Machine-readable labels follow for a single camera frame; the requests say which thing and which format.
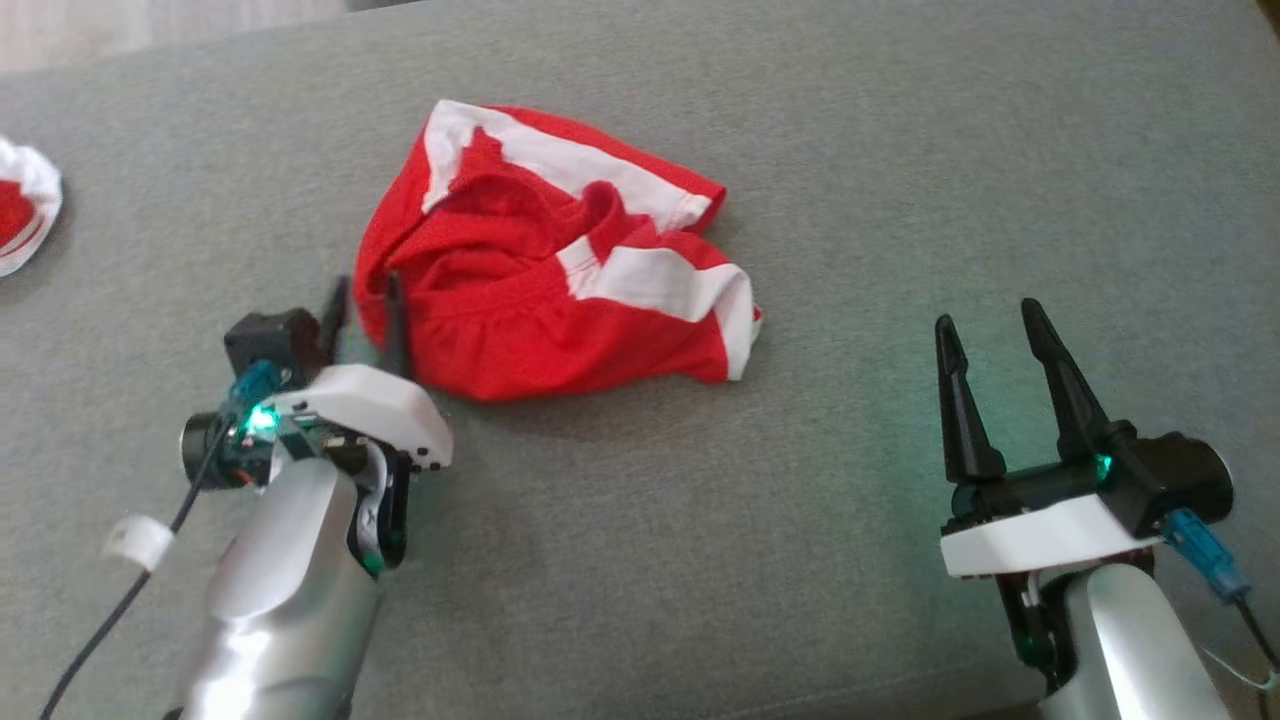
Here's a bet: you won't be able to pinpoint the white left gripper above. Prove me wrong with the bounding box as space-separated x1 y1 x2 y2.
262 270 453 471

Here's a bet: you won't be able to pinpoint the blue left camera connector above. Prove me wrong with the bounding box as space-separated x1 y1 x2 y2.
228 361 283 423

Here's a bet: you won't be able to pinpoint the grey sofa seat cushion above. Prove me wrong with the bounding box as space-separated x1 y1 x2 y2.
0 0 1280 720

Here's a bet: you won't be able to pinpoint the blue right camera connector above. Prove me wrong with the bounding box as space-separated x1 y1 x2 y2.
1162 507 1253 603

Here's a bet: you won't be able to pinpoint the blue camera connector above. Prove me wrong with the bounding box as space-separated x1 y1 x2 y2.
1162 507 1253 603
228 361 283 423

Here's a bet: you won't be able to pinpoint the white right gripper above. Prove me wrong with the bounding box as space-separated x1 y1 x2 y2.
935 297 1167 579

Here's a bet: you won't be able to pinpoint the red white shorts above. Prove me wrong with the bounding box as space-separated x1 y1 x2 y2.
352 99 764 404

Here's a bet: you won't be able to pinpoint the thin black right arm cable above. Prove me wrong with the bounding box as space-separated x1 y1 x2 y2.
1232 590 1280 673

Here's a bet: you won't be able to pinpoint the red Bulls 23 jersey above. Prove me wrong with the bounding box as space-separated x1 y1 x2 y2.
0 135 64 279

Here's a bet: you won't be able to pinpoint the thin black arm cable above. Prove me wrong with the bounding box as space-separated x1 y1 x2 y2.
38 420 237 720
1232 590 1280 673

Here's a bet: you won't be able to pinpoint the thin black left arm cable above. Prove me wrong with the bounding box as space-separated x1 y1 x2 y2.
38 420 237 720

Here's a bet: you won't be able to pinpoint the white left cable label tag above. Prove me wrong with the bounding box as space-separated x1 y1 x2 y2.
104 514 175 574

